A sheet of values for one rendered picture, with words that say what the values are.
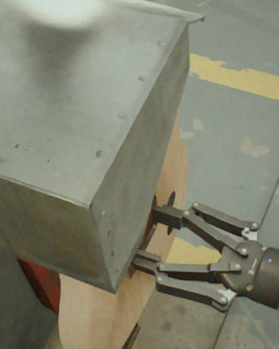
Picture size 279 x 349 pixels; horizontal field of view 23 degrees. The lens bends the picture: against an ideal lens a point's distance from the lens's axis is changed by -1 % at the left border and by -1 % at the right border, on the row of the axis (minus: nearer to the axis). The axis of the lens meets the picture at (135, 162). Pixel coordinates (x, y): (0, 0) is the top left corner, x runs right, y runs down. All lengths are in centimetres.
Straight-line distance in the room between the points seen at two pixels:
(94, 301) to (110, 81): 42
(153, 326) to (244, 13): 126
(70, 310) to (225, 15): 196
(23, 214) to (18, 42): 13
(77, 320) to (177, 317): 117
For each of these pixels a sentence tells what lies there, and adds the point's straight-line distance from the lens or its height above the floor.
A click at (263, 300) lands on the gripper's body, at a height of 106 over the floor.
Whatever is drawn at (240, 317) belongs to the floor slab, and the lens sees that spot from 204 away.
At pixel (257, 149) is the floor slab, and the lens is 231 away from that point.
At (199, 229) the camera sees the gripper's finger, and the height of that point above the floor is 106.
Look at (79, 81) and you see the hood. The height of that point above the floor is 153.
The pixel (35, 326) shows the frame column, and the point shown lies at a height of 37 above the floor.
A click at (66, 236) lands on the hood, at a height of 147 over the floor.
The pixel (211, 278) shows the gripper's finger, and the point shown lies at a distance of 93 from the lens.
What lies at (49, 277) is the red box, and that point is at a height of 48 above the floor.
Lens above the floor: 191
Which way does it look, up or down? 56 degrees down
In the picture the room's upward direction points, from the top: 10 degrees counter-clockwise
